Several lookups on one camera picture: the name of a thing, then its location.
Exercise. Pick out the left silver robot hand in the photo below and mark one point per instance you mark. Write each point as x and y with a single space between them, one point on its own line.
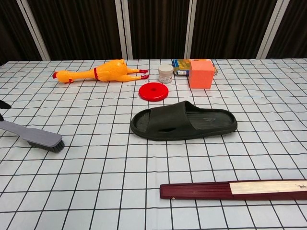
4 104

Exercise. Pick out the black rubber slipper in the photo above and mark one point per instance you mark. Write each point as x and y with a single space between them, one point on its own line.
168 117

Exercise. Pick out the yellow rubber chicken toy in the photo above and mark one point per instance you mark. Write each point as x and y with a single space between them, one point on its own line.
112 70

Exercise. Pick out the white black-checked tablecloth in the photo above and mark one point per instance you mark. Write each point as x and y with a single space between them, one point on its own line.
96 191

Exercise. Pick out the red plastic disc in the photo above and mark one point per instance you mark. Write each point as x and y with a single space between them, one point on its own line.
148 92

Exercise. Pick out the small white jar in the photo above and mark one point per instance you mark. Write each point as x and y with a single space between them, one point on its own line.
165 74

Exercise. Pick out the printed snack packet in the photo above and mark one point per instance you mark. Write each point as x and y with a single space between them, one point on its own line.
182 65

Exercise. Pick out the orange foam cube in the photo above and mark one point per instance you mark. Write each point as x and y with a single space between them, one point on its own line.
200 76

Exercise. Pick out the dark red folded fan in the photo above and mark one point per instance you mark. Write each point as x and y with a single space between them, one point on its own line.
196 191

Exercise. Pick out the white partition frame post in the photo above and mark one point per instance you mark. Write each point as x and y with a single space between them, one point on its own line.
123 28
269 28
33 28
192 28

